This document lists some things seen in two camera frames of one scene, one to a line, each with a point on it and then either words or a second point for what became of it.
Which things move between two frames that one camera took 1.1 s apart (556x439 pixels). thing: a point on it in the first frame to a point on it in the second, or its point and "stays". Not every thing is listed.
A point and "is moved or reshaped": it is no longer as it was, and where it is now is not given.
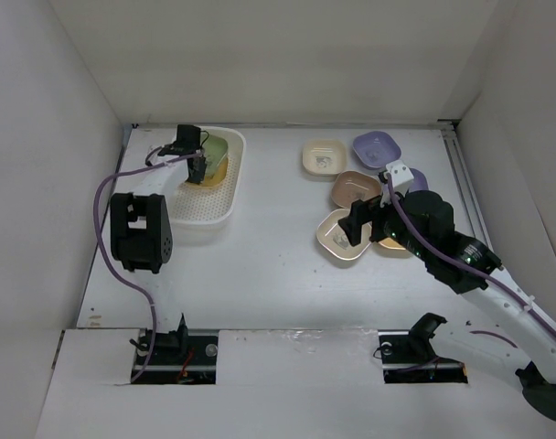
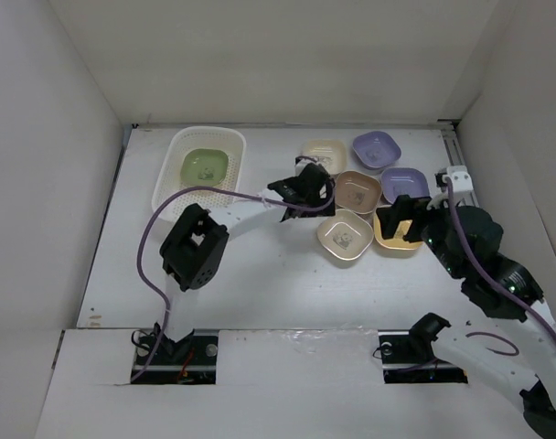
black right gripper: [361, 212] to [405, 207]
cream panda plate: [324, 157] stays
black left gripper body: [197, 176] to [314, 201]
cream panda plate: [335, 239] stays
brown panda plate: [349, 187] stays
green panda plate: [214, 149] is moved or reshaped
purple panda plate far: [375, 149] stays
